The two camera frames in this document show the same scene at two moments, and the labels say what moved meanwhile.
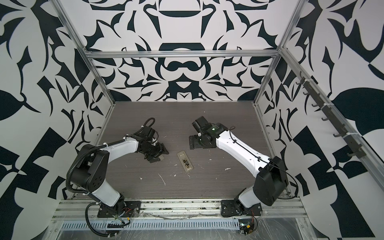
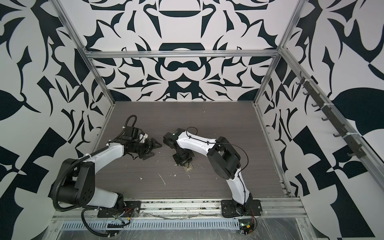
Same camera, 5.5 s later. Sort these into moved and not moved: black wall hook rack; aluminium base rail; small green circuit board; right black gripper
Moved: right black gripper
Not moved: black wall hook rack; small green circuit board; aluminium base rail
